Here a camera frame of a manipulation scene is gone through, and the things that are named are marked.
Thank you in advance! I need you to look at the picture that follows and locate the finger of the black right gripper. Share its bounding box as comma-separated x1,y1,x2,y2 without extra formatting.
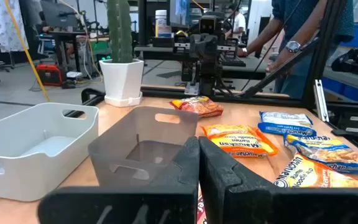
206,37,219,60
193,37,207,60

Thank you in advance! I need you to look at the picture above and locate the grey plastic bin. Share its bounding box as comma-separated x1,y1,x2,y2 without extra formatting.
88,106,200,187

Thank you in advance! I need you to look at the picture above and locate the blue storage crate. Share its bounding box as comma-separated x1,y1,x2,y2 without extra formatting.
321,76,358,103

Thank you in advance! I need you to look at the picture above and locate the red Maruchan ramen packet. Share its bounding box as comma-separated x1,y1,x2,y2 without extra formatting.
169,95,224,118
196,183,209,224

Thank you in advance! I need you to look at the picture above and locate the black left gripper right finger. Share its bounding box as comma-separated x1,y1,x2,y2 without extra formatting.
198,136,358,224

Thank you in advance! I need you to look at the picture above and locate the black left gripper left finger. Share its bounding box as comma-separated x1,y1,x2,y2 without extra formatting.
37,136,200,224

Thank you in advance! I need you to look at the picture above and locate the red equipment case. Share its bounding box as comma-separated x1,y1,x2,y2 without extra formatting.
35,63,64,87

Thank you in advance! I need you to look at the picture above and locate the black monitor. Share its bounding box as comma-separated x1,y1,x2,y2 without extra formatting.
40,0,80,29

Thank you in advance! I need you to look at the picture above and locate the person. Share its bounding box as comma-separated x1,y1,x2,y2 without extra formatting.
225,4,247,43
237,0,356,100

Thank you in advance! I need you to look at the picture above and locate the blue Maruchan ramen packet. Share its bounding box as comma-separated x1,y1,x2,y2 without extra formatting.
257,111,318,138
283,134,358,175

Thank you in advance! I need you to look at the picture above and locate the green cactus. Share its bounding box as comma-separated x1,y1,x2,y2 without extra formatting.
106,0,134,64

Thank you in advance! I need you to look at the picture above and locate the white plastic bin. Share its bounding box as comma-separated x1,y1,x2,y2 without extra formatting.
0,102,99,202

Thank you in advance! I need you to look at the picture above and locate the yellow strap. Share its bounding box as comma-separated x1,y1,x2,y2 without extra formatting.
4,0,51,103

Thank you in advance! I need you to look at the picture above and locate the white plastic bottle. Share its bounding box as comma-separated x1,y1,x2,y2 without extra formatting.
154,9,173,39

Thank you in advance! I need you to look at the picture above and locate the floral patterned cloth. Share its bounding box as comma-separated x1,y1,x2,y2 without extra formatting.
0,0,30,53

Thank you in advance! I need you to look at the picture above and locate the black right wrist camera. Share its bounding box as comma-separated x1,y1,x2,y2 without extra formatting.
198,15,218,35

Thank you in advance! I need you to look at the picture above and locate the black desk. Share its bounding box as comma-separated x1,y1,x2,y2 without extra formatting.
47,30,88,74

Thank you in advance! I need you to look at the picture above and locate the silver aluminium frame bracket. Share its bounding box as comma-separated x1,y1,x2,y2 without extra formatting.
313,79,329,123

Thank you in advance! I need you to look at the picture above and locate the orange Maruchan chicken ramen packet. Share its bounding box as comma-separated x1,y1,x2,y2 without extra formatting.
273,152,358,189
201,124,280,159

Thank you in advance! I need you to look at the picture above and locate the silver wristwatch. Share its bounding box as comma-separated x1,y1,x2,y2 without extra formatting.
285,40,302,54

